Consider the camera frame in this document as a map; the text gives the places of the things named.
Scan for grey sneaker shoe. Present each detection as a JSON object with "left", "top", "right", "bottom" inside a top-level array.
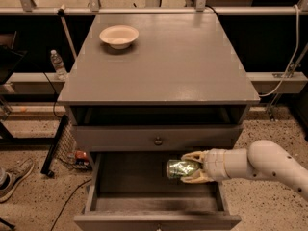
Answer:
[{"left": 0, "top": 159, "right": 35, "bottom": 203}]

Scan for white paper bowl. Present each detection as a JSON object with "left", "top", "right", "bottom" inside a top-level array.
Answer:
[{"left": 99, "top": 25, "right": 139, "bottom": 49}]

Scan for red can in wire basket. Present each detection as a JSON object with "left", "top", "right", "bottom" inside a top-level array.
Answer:
[{"left": 75, "top": 150, "right": 89, "bottom": 166}]

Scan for black floor cable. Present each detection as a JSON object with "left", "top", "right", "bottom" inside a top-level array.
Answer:
[{"left": 49, "top": 178, "right": 93, "bottom": 231}]

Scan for wire mesh basket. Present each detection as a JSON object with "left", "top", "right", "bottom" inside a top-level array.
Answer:
[{"left": 55, "top": 123, "right": 91, "bottom": 170}]

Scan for grey wooden drawer cabinet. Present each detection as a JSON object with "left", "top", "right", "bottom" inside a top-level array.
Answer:
[{"left": 57, "top": 13, "right": 261, "bottom": 231}]

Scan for clear plastic water bottle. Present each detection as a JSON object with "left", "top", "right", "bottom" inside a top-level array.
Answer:
[{"left": 50, "top": 50, "right": 67, "bottom": 80}]

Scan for closed grey top drawer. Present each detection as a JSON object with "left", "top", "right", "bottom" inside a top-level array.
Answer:
[{"left": 72, "top": 125, "right": 243, "bottom": 152}]

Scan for black metal stand leg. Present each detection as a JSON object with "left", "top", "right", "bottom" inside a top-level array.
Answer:
[{"left": 40, "top": 115, "right": 68, "bottom": 178}]

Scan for white cable on right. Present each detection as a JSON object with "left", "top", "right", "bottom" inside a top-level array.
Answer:
[{"left": 258, "top": 4, "right": 301, "bottom": 98}]

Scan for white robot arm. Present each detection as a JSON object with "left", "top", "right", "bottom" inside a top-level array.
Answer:
[{"left": 181, "top": 140, "right": 308, "bottom": 201}]

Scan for round brass drawer knob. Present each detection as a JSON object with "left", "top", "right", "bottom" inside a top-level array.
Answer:
[{"left": 154, "top": 137, "right": 163, "bottom": 146}]

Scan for open grey middle drawer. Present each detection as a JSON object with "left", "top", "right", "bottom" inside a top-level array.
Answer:
[{"left": 74, "top": 152, "right": 241, "bottom": 231}]

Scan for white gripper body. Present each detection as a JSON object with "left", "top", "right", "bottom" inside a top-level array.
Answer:
[{"left": 203, "top": 149, "right": 228, "bottom": 181}]

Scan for grey metal rail frame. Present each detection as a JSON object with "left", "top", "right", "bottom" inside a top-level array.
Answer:
[{"left": 0, "top": 0, "right": 307, "bottom": 15}]

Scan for green soda can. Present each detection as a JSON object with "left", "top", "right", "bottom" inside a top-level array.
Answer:
[{"left": 166, "top": 160, "right": 200, "bottom": 179}]

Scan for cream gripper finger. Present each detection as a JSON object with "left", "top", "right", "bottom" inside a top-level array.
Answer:
[
  {"left": 181, "top": 151, "right": 208, "bottom": 164},
  {"left": 180, "top": 170, "right": 213, "bottom": 184}
]

